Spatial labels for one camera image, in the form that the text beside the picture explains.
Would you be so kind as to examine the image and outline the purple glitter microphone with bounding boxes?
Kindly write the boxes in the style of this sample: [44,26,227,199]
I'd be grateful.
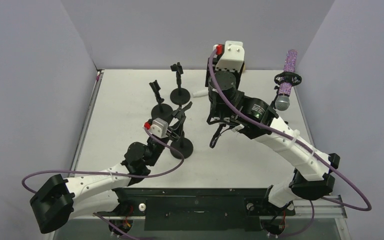
[274,49,298,111]

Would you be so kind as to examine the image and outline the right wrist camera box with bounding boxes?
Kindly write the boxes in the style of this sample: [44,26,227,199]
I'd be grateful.
[212,40,245,73]

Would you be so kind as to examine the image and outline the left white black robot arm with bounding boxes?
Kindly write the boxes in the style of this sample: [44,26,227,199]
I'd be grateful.
[29,118,181,234]

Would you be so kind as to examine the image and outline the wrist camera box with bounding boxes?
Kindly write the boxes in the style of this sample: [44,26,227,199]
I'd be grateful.
[212,40,245,73]
[144,117,169,139]

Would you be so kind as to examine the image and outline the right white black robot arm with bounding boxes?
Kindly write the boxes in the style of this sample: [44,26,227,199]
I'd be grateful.
[205,56,340,214]

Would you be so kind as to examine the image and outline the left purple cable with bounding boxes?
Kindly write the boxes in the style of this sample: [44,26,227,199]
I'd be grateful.
[21,127,186,195]

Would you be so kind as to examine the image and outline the purple cable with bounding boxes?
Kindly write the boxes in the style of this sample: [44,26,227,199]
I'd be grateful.
[21,127,186,195]
[207,47,373,212]

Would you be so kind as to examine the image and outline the white microphone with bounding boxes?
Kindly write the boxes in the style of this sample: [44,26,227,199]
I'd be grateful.
[192,89,208,98]

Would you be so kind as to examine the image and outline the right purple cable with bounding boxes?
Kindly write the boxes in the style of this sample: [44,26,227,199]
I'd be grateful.
[207,47,373,212]

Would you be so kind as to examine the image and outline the black round-base stand white mic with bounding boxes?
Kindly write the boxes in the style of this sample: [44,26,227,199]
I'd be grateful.
[149,80,173,122]

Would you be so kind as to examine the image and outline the black tripod shock-mount stand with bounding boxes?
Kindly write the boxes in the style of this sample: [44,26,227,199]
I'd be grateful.
[270,71,302,111]

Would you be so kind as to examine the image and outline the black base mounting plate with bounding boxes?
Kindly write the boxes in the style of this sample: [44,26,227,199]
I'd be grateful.
[98,187,298,232]

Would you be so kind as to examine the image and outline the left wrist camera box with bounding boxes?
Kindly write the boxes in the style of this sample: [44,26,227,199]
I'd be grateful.
[144,117,169,139]

